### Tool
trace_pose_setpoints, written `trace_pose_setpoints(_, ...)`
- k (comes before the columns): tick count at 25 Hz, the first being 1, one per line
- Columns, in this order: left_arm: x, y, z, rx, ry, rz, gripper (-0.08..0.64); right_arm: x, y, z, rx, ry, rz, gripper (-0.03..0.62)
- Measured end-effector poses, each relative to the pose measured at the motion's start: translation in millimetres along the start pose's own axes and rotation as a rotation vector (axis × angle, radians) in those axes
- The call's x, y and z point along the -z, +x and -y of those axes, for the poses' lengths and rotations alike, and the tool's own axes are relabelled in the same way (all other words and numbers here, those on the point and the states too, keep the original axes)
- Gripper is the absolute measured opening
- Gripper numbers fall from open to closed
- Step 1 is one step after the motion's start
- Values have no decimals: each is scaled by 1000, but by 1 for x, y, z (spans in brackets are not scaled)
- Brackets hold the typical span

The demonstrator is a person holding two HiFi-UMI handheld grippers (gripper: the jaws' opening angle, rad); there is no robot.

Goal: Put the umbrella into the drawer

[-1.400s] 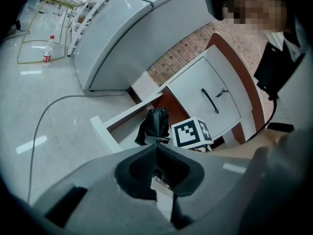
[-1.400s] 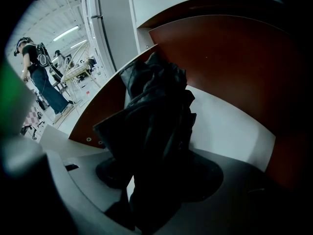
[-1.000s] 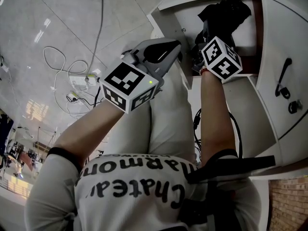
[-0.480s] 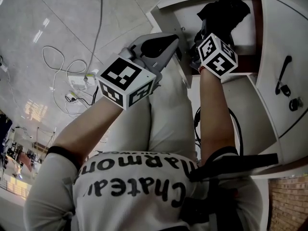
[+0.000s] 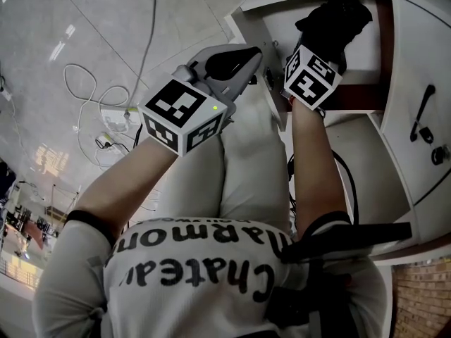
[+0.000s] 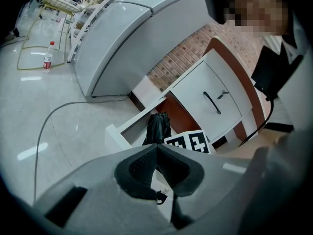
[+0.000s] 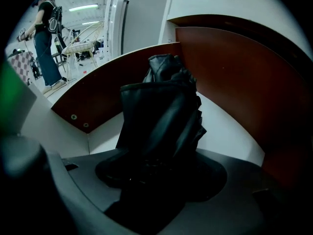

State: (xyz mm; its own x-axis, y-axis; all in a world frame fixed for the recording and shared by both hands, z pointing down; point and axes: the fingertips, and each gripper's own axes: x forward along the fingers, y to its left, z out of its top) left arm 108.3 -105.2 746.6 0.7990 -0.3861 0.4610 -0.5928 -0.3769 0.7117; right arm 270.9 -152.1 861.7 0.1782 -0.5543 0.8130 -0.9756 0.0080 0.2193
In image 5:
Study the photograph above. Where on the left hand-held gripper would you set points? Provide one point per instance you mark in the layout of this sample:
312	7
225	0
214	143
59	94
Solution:
176	107

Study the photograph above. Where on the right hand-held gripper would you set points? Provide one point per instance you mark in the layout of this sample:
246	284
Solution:
310	79

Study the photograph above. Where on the black umbrella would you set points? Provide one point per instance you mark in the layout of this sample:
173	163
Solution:
334	23

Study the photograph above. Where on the person's right forearm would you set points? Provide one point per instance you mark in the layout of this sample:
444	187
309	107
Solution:
313	171

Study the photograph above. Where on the black shoulder harness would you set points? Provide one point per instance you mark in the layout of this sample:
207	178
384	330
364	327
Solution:
352	236

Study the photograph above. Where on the person's left forearm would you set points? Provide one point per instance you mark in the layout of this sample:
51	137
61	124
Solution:
123	188

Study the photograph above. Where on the white drawer with keys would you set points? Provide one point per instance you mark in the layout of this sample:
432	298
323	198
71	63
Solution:
405	65

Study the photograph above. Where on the white desk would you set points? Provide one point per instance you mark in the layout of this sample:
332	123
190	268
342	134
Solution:
370	160

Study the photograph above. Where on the person's beige trousers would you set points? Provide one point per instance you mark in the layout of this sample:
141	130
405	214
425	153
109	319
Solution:
243	160

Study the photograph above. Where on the white power strip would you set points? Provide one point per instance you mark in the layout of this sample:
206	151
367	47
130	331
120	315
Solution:
116	116

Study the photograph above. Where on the white printed t-shirt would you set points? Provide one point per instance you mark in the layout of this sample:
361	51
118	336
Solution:
176	294

